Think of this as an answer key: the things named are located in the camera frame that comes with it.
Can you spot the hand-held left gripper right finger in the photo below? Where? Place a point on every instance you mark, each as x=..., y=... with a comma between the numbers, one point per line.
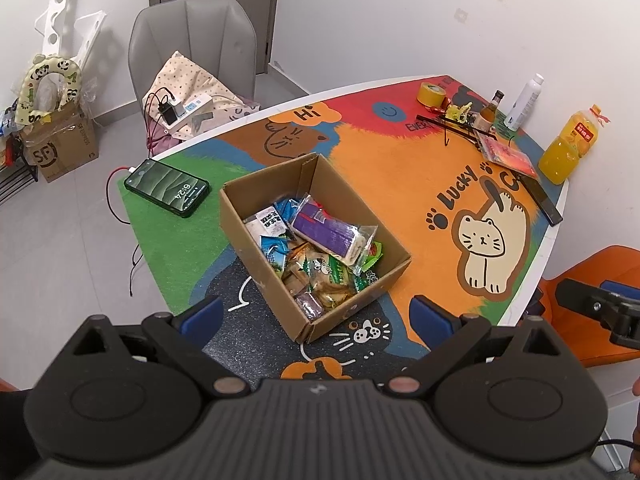
x=430, y=319

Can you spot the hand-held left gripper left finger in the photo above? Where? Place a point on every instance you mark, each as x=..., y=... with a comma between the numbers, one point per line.
x=202, y=319

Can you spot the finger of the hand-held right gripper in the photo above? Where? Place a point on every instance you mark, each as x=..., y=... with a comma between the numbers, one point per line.
x=620, y=288
x=582, y=296

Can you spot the green white snack packet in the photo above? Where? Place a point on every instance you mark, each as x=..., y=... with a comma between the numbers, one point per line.
x=336, y=272

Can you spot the long purple biscuit packet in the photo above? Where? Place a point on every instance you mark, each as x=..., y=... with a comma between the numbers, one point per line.
x=325, y=227

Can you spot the person's right hand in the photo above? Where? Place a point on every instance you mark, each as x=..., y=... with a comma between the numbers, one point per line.
x=636, y=440

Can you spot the orange chair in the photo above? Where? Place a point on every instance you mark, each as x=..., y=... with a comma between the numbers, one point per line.
x=595, y=265

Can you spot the black remote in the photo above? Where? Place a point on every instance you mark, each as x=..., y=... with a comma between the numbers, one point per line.
x=542, y=200

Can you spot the black smartphone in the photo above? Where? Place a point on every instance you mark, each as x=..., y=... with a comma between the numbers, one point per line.
x=165, y=187

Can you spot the colourful cat table mat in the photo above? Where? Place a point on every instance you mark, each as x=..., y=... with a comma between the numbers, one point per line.
x=400, y=180

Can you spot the orange juice bottle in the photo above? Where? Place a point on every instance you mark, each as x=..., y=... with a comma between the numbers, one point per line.
x=565, y=152

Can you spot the red booklet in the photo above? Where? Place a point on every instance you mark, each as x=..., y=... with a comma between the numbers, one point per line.
x=507, y=156

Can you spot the black metal rods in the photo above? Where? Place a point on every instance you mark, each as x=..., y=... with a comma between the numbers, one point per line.
x=450, y=127

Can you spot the white spray bottle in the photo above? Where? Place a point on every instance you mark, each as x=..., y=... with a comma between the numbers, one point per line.
x=522, y=105

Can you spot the brown glass bottle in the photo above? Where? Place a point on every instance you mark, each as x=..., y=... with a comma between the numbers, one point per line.
x=486, y=119

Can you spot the black charger plug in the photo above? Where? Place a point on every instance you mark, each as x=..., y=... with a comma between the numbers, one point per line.
x=170, y=114

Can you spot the white power strip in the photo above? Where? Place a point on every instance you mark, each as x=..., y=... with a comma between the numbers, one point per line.
x=197, y=105

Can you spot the cardboard shipping box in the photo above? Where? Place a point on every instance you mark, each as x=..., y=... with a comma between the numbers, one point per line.
x=65, y=150

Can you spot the yellow tape roll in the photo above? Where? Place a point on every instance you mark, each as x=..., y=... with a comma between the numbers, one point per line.
x=432, y=94

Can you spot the black shoe rack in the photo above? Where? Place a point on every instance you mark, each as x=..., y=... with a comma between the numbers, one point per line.
x=15, y=180

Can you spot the dotted cream pillow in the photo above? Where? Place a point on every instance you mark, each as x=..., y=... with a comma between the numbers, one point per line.
x=192, y=77

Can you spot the grey chair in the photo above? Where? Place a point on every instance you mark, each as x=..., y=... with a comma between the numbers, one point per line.
x=195, y=30

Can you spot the white perforated board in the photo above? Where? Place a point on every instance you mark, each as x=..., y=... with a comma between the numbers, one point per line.
x=57, y=10

